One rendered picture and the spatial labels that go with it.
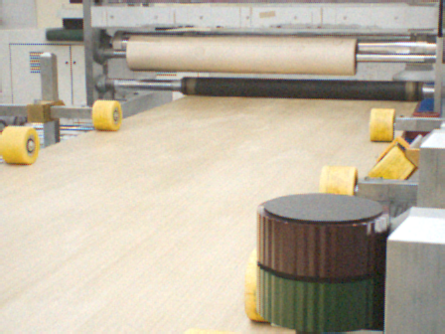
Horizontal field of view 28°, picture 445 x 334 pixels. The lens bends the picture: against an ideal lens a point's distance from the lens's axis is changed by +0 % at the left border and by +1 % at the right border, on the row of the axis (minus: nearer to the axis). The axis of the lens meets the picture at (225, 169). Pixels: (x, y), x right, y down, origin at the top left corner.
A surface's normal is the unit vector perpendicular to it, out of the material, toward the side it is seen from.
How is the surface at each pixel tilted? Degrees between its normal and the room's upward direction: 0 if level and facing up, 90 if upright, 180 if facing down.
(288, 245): 90
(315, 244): 90
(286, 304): 90
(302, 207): 0
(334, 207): 0
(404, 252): 90
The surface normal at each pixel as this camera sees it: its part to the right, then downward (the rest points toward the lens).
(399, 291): -0.26, 0.19
